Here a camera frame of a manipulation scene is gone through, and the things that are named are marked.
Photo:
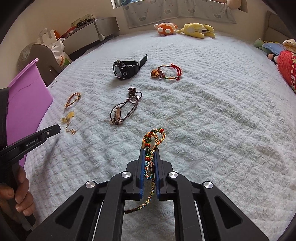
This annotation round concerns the pink plastic tub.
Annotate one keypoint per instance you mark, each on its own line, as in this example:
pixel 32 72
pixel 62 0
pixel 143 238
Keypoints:
pixel 29 99

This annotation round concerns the red patterned pillow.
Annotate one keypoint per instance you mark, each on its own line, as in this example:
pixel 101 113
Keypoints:
pixel 286 66

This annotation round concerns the grey garment on chair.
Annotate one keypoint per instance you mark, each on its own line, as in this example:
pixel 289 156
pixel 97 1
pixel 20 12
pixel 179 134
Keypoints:
pixel 22 59

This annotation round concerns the white quilted bed blanket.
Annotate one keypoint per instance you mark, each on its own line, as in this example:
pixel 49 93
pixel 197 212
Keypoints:
pixel 228 114

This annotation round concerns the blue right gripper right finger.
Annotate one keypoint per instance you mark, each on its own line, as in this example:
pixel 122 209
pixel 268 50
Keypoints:
pixel 156 172

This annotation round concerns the grey brown chair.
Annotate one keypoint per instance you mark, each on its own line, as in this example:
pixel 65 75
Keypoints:
pixel 47 64

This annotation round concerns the small panda plush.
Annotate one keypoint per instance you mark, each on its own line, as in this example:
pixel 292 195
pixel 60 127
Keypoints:
pixel 273 58

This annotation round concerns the toy car on desk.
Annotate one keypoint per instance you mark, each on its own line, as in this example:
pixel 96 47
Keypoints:
pixel 82 22

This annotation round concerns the orange white plush toy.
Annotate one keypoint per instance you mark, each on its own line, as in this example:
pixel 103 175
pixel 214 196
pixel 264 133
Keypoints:
pixel 165 29

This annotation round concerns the yellow plush toy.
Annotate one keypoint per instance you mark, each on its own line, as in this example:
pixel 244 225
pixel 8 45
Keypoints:
pixel 197 30

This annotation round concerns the grey patterned window cloth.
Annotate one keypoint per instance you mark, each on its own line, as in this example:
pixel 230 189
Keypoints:
pixel 142 13

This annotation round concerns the left hand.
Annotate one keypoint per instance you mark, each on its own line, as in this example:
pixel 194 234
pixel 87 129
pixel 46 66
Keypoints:
pixel 24 199

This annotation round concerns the white plastic bag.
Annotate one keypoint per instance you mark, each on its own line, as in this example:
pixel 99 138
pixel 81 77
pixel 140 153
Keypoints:
pixel 61 57

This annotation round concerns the grey bedside desk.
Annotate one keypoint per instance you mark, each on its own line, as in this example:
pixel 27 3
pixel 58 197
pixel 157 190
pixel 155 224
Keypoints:
pixel 96 30

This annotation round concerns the black wrist watch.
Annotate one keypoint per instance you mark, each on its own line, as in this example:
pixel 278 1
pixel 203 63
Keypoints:
pixel 127 69

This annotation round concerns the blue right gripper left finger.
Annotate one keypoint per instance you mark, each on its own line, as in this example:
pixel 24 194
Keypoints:
pixel 141 175

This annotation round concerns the green blue plush toys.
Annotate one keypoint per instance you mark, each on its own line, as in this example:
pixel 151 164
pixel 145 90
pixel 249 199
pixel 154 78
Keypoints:
pixel 269 47

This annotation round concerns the white paper bag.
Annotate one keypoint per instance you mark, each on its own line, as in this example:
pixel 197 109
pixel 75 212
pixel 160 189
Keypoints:
pixel 47 37

